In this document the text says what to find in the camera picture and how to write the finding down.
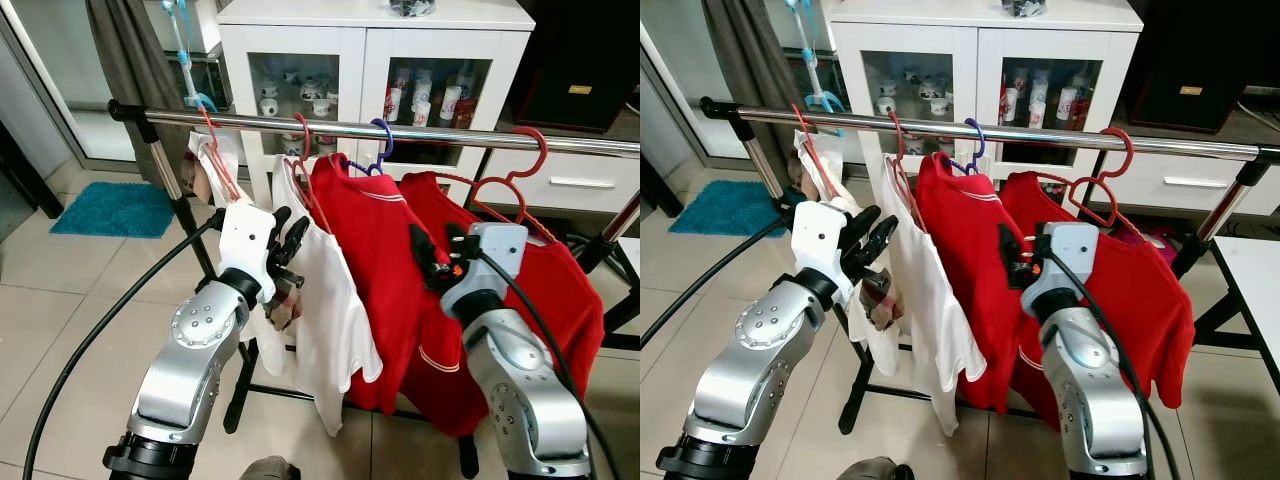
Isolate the red T-shirt white trim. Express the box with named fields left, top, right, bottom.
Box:
left=915, top=152, right=1061, bottom=431
left=305, top=155, right=491, bottom=438

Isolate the red clothes hanger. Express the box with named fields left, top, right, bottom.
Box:
left=790, top=103, right=841, bottom=196
left=470, top=125, right=561, bottom=246
left=1065, top=127, right=1136, bottom=231
left=885, top=110, right=921, bottom=226
left=290, top=112, right=331, bottom=233
left=197, top=105, right=241, bottom=201

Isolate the small white patterned garment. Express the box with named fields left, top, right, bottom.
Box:
left=188, top=130, right=306, bottom=336
left=793, top=128, right=901, bottom=376

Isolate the metal clothes rack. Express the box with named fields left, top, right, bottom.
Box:
left=700, top=97, right=1280, bottom=436
left=108, top=98, right=641, bottom=479

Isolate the plain red T-shirt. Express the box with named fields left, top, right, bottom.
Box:
left=1000, top=170, right=1196, bottom=411
left=400, top=170, right=606, bottom=401

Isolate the teal floor mat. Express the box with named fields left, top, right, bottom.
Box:
left=668, top=180, right=791, bottom=238
left=50, top=182, right=176, bottom=239

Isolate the light blue hanging tool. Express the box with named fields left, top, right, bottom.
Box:
left=165, top=0, right=216, bottom=113
left=785, top=0, right=846, bottom=136

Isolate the grey curtain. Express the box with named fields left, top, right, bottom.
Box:
left=85, top=0, right=191, bottom=186
left=703, top=0, right=801, bottom=186

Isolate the robot leg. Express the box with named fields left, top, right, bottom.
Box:
left=240, top=456, right=301, bottom=480
left=838, top=456, right=913, bottom=480

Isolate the white glass door cabinet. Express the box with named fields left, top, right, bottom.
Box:
left=217, top=0, right=536, bottom=206
left=828, top=0, right=1141, bottom=191

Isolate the glass sliding door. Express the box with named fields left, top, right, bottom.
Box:
left=0, top=0, right=136, bottom=166
left=640, top=0, right=746, bottom=161

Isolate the black speaker box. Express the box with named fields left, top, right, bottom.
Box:
left=1125, top=0, right=1251, bottom=131
left=515, top=0, right=641, bottom=133

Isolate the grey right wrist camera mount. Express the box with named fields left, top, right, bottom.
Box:
left=1020, top=222, right=1099, bottom=316
left=462, top=222, right=529, bottom=297

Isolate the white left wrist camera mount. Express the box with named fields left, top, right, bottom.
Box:
left=218, top=203, right=278, bottom=303
left=795, top=200, right=851, bottom=306

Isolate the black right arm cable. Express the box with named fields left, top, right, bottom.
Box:
left=1045, top=250, right=1181, bottom=480
left=478, top=250, right=623, bottom=480

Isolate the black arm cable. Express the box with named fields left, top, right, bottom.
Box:
left=1045, top=250, right=1181, bottom=480
left=22, top=210, right=226, bottom=480
left=640, top=215, right=801, bottom=351
left=478, top=250, right=623, bottom=480

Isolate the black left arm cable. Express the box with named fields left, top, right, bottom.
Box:
left=640, top=215, right=801, bottom=351
left=22, top=210, right=226, bottom=480

